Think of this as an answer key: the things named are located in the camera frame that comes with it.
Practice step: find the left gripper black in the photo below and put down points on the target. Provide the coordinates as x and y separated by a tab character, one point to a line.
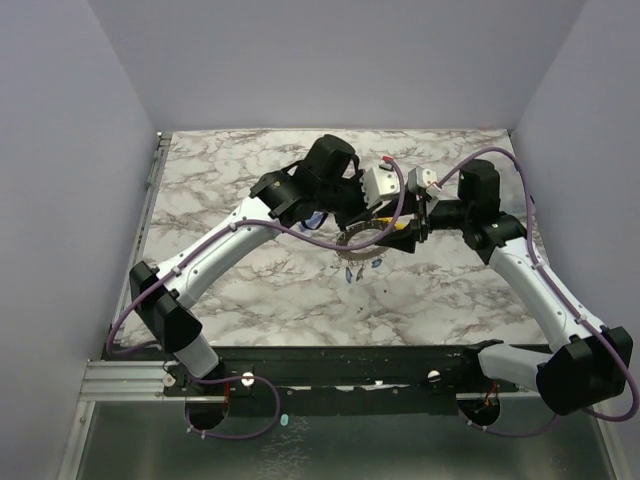
362	210

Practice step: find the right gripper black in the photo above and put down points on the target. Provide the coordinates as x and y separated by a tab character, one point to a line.
424	220

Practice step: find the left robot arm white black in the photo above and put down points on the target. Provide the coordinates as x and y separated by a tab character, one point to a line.
328	180

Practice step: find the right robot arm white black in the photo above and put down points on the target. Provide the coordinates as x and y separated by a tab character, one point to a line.
588	362

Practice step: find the blue red screwdriver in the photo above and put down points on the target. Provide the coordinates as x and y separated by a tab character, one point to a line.
311	223

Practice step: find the clear plastic box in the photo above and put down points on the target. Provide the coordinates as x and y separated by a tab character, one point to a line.
512	193

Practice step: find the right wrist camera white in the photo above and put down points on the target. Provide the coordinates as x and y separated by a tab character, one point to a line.
422	181

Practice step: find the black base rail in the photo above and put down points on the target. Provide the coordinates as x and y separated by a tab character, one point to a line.
336	381

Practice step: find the aluminium frame rail left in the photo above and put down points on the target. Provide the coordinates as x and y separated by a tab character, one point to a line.
152	188

